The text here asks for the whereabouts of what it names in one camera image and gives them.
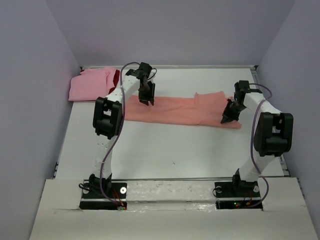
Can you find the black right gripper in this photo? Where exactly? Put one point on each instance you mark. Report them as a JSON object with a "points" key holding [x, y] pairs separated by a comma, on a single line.
{"points": [[227, 116]]}

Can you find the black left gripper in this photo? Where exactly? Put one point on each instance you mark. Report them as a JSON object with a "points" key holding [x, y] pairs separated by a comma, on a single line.
{"points": [[144, 99]]}

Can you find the salmon orange t-shirt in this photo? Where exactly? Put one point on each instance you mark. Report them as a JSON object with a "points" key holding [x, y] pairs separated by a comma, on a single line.
{"points": [[200, 110]]}

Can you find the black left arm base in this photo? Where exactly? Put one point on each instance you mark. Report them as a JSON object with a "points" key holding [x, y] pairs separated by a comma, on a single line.
{"points": [[93, 199]]}

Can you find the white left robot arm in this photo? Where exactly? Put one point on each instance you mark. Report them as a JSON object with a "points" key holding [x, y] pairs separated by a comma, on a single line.
{"points": [[109, 117]]}

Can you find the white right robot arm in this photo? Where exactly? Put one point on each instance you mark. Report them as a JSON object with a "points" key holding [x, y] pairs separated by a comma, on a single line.
{"points": [[271, 136]]}

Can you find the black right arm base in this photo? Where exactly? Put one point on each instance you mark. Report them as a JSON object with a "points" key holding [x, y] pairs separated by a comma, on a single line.
{"points": [[229, 198]]}

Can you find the folded dark red t-shirt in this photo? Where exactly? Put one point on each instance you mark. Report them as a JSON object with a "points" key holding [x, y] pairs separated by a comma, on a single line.
{"points": [[98, 82]]}

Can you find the folded pink t-shirt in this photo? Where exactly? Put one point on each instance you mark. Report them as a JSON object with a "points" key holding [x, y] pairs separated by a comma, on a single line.
{"points": [[75, 88]]}

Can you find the white foam front panel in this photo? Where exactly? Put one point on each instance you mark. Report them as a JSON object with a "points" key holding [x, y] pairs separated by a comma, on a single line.
{"points": [[173, 210]]}

